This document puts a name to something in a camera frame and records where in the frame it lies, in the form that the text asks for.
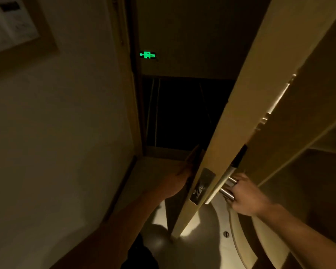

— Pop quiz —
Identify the person's right hand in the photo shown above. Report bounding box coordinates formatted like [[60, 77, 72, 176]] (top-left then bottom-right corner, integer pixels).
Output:
[[226, 173, 274, 217]]

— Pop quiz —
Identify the person's left hand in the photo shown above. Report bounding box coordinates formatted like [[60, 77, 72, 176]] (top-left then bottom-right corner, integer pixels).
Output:
[[159, 162, 194, 200]]

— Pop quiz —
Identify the wooden framed wall notice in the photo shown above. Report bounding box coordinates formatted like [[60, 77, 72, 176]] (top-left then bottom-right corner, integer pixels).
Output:
[[0, 0, 59, 79]]

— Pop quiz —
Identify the wooden door frame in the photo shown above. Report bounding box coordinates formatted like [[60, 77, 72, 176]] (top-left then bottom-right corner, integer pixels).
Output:
[[108, 0, 144, 158]]

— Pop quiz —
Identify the silver door handle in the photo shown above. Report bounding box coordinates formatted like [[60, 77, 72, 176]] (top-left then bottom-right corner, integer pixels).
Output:
[[219, 176, 238, 201]]

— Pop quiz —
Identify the person's right forearm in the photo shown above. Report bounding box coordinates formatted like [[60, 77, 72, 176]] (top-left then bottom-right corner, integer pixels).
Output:
[[256, 204, 336, 269]]

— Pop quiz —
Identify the person's left forearm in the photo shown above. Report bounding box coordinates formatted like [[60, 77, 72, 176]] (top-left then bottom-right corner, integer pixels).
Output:
[[49, 190, 171, 269]]

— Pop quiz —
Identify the beige wooden door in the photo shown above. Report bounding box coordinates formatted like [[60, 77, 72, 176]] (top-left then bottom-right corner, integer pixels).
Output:
[[171, 0, 336, 239]]

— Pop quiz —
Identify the black and silver lock panel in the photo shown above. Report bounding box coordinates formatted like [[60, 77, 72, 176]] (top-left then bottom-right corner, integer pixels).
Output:
[[204, 144, 248, 205]]

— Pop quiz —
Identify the silver latch plate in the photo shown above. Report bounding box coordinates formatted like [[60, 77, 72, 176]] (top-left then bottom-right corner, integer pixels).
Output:
[[190, 168, 216, 205]]

